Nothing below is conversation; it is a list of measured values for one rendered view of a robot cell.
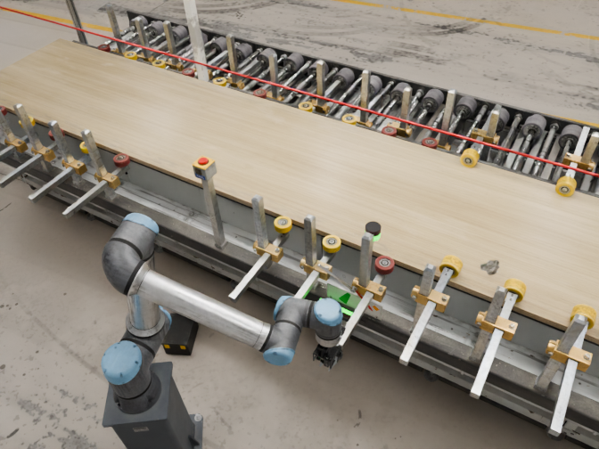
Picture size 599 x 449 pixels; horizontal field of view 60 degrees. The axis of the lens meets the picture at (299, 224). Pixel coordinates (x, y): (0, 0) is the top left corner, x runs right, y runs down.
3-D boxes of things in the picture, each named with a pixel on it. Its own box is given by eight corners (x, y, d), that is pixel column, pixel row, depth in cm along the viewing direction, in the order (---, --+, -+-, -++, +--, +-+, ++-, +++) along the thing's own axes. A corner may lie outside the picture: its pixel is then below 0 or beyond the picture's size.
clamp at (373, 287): (381, 303, 214) (381, 295, 211) (350, 289, 219) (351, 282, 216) (386, 293, 218) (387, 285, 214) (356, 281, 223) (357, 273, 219)
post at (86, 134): (113, 205, 286) (85, 133, 251) (109, 203, 287) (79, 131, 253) (118, 201, 288) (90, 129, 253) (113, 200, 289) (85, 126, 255)
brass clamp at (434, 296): (443, 314, 197) (445, 306, 194) (409, 300, 202) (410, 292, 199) (448, 303, 201) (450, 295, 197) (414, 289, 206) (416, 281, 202)
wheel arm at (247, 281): (235, 305, 220) (234, 298, 217) (229, 301, 222) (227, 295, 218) (289, 238, 246) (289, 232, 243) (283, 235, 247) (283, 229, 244)
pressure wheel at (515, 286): (519, 288, 195) (498, 288, 201) (526, 303, 199) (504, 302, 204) (523, 276, 199) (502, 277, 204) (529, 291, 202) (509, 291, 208)
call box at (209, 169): (208, 183, 221) (204, 168, 216) (194, 178, 224) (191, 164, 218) (217, 174, 226) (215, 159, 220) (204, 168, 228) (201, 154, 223)
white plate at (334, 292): (381, 321, 222) (382, 306, 215) (326, 297, 232) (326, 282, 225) (381, 320, 223) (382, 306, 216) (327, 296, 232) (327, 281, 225)
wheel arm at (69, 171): (35, 205, 266) (31, 199, 263) (30, 202, 267) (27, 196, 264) (97, 157, 292) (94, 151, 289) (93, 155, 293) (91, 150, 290)
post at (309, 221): (313, 294, 238) (311, 220, 204) (307, 291, 240) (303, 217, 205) (317, 289, 240) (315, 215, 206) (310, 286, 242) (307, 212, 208)
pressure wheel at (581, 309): (564, 318, 193) (580, 331, 194) (583, 312, 187) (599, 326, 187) (568, 306, 197) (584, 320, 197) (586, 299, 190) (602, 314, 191)
